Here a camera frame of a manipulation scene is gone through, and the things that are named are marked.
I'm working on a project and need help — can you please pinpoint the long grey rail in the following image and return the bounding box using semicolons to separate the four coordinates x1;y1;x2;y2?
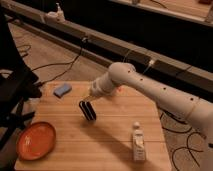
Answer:
0;0;213;101

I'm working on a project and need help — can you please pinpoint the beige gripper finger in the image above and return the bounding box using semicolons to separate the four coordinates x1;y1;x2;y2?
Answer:
83;95;93;102

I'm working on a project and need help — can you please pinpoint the black cable right floor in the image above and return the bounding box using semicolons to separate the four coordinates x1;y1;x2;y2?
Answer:
159;109;213;171

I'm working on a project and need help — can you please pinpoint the black floor cable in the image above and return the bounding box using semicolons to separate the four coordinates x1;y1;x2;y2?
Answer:
31;37;88;87

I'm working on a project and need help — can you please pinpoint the blue sponge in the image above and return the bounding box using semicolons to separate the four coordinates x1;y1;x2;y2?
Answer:
53;83;72;98

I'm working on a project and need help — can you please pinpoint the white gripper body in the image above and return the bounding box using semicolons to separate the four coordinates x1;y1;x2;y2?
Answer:
89;74;112;97

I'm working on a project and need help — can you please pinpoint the black chair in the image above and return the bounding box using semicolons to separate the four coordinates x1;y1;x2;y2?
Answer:
0;6;43;151

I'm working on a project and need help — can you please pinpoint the orange plate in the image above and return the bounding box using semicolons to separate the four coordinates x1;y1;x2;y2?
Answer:
16;122;56;161

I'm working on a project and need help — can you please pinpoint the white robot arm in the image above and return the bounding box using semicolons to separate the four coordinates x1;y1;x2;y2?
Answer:
89;62;213;141

